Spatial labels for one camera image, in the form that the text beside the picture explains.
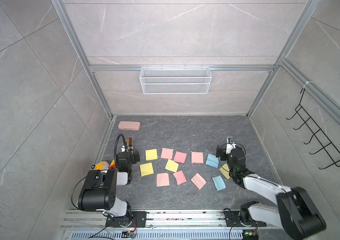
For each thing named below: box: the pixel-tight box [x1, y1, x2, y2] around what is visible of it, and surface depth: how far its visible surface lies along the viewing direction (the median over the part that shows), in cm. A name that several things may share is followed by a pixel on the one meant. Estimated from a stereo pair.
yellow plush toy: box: [90, 159, 116, 171], surface depth 87 cm
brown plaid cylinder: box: [125, 137, 133, 147], surface depth 103 cm
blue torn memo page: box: [212, 175, 226, 191], surface depth 87 cm
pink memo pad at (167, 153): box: [160, 148, 174, 160], surface depth 100 cm
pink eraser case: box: [118, 121, 141, 131], surface depth 113 cm
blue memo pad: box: [205, 153, 219, 168], surface depth 94 cm
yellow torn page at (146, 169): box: [139, 162, 154, 177], surface depth 92 cm
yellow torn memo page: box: [165, 159, 179, 173], surface depth 94 cm
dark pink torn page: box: [172, 169, 187, 185], surface depth 89 cm
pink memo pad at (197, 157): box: [191, 152, 204, 164], surface depth 97 cm
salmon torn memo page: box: [190, 172, 207, 190], surface depth 87 cm
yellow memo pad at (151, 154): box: [145, 149, 158, 161], surface depth 100 cm
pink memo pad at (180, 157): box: [173, 151, 187, 164], surface depth 98 cm
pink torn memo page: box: [156, 173, 170, 187], surface depth 88 cm
